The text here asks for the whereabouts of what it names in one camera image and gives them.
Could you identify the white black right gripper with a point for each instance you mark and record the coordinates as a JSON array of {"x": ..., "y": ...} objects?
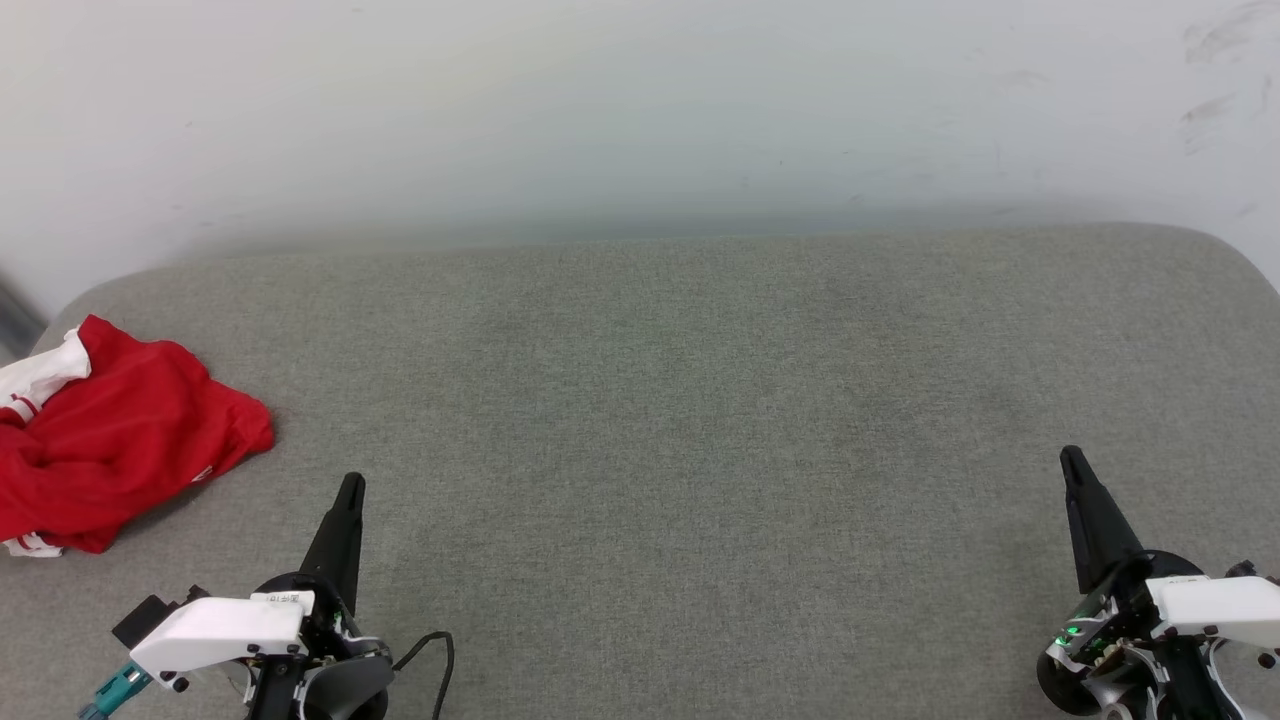
[{"x": 1210, "y": 605}]

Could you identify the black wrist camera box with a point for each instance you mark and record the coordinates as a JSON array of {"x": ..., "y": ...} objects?
[
  {"x": 1245, "y": 570},
  {"x": 150, "y": 615}
]

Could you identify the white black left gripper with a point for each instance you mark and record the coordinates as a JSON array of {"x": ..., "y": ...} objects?
[{"x": 230, "y": 625}]

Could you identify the red white basketball jersey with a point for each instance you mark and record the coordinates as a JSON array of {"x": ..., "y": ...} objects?
[{"x": 120, "y": 440}]

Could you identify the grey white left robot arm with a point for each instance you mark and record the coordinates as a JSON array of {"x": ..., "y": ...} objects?
[{"x": 350, "y": 692}]

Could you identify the grey fabric sofa seat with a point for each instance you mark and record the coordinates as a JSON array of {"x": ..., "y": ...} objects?
[{"x": 640, "y": 450}]

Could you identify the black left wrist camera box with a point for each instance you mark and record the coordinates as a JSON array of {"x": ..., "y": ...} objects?
[{"x": 150, "y": 615}]

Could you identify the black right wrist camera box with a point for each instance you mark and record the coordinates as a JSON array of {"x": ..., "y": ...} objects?
[{"x": 1245, "y": 570}]

